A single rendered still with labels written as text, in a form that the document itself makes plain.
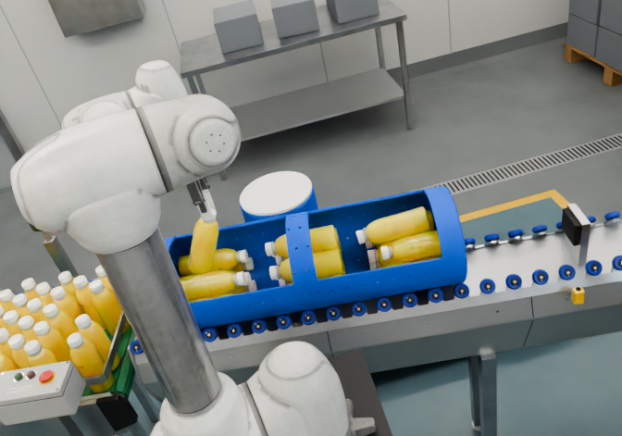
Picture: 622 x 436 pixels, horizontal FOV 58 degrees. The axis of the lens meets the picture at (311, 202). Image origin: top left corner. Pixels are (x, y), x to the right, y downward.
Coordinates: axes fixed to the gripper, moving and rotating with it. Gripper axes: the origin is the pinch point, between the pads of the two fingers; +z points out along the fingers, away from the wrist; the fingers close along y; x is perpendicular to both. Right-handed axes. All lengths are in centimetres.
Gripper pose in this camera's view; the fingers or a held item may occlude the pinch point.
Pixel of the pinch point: (205, 205)
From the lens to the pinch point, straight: 155.9
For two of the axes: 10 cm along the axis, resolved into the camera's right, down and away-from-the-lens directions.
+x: -9.8, 1.9, 0.7
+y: -0.5, -5.7, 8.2
